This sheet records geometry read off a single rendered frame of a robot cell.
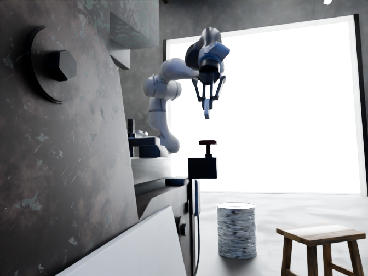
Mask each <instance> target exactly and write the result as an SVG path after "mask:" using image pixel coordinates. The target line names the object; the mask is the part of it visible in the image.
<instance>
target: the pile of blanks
mask: <svg viewBox="0 0 368 276"><path fill-rule="evenodd" d="M216 209H217V240H218V243H217V244H218V253H219V254H220V255H222V256H224V257H228V258H233V259H248V258H253V257H255V256H256V255H257V232H256V226H257V224H256V210H255V209H256V207H255V208H252V209H244V210H231V209H223V208H219V207H217V208H216Z"/></svg>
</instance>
